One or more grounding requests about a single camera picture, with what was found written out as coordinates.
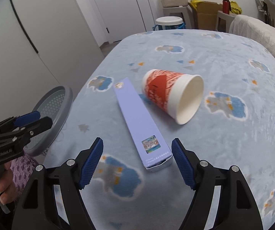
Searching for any grey plastic stool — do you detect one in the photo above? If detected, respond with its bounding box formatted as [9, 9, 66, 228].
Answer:
[163, 5, 193, 30]

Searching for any person's left hand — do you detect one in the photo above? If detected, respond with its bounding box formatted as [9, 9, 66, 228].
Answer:
[0, 162, 16, 205]

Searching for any long purple carton box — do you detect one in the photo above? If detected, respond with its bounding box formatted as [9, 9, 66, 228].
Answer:
[112, 77, 174, 173]

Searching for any white door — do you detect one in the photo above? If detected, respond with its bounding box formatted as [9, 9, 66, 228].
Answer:
[67, 0, 159, 47]

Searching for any beige plastic stool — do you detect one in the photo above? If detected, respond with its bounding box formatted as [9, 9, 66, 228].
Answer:
[217, 11, 237, 33]

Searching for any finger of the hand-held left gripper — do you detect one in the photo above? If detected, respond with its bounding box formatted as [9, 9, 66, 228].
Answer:
[0, 116, 53, 146]
[14, 111, 41, 127]

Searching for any white bucket with blue handle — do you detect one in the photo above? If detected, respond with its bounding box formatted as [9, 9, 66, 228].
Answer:
[153, 17, 184, 31]

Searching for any light blue printed blanket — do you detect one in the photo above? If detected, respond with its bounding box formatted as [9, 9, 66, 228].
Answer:
[40, 29, 275, 230]

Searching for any brown cardboard box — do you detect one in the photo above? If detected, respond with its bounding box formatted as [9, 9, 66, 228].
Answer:
[195, 1, 224, 30]

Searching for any grey perforated wastebasket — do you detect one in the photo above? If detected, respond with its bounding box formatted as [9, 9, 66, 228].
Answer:
[24, 85, 74, 157]

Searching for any beige quilt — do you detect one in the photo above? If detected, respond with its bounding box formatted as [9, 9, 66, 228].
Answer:
[228, 14, 275, 70]

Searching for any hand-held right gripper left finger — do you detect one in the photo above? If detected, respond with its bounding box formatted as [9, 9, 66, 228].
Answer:
[14, 137, 104, 230]

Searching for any red and white paper cup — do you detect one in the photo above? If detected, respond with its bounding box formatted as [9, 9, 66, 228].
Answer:
[142, 69, 204, 125]

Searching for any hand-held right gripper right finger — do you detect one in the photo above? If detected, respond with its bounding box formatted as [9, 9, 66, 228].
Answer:
[172, 138, 264, 230]

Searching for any white wardrobe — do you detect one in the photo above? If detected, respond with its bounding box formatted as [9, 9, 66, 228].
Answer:
[0, 0, 104, 106]

